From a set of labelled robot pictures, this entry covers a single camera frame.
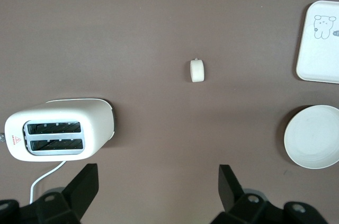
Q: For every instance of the round white plate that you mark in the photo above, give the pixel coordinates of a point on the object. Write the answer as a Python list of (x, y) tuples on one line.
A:
[(312, 136)]

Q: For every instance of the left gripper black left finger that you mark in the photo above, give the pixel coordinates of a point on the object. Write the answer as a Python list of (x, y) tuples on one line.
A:
[(79, 187)]

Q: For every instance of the white two-slot toaster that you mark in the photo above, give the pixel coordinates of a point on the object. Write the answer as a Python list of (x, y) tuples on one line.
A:
[(92, 120)]

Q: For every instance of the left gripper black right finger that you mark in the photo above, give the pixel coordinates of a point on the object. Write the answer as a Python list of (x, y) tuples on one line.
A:
[(229, 189)]

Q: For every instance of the white tray with bear drawing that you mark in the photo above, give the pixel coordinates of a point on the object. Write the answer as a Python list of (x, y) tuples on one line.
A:
[(320, 59)]

